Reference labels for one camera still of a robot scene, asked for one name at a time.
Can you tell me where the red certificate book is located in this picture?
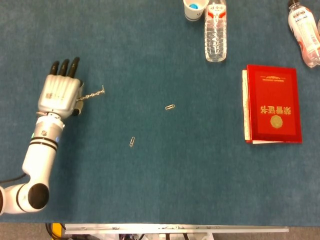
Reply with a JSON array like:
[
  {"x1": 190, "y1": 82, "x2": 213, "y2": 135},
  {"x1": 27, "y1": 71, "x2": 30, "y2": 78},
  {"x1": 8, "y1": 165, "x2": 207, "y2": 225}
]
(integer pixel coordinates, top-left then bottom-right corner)
[{"x1": 245, "y1": 64, "x2": 303, "y2": 145}]

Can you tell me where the silver bead chain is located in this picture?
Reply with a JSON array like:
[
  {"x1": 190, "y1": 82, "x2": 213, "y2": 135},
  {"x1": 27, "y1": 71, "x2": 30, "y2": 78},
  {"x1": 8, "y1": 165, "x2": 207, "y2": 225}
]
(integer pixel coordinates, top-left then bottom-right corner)
[{"x1": 76, "y1": 86, "x2": 105, "y2": 102}]

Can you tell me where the aluminium table rail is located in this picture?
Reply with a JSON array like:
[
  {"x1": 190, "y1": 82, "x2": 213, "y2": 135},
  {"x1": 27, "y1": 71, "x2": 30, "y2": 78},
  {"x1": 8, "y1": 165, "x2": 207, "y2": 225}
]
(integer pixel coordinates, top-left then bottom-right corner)
[{"x1": 64, "y1": 223, "x2": 290, "y2": 235}]

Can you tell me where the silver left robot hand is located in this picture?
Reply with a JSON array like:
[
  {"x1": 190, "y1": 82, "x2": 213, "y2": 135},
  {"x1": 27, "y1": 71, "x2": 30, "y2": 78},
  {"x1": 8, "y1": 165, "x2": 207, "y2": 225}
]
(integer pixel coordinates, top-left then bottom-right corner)
[{"x1": 37, "y1": 56, "x2": 85, "y2": 120}]

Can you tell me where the clear water bottle red label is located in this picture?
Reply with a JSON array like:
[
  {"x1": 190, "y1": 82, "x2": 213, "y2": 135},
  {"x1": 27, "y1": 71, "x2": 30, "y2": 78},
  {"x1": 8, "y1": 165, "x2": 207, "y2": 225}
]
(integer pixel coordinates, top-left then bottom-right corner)
[{"x1": 204, "y1": 0, "x2": 228, "y2": 63}]

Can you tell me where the pink drink bottle white label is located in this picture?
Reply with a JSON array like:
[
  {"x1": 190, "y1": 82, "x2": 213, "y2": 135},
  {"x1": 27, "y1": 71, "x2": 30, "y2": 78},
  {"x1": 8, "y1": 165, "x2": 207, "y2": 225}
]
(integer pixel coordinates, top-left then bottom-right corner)
[{"x1": 286, "y1": 0, "x2": 320, "y2": 69}]

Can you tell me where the blue tablecloth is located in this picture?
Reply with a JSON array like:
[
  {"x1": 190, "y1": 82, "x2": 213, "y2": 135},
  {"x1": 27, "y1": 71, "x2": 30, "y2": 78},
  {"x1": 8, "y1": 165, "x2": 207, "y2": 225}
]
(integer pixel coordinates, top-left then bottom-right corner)
[{"x1": 0, "y1": 0, "x2": 320, "y2": 224}]

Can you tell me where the white paper cup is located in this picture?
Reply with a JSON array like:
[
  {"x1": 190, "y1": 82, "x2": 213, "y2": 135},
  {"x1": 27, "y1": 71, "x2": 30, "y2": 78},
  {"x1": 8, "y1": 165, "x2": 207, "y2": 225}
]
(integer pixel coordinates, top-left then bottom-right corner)
[{"x1": 182, "y1": 0, "x2": 210, "y2": 22}]

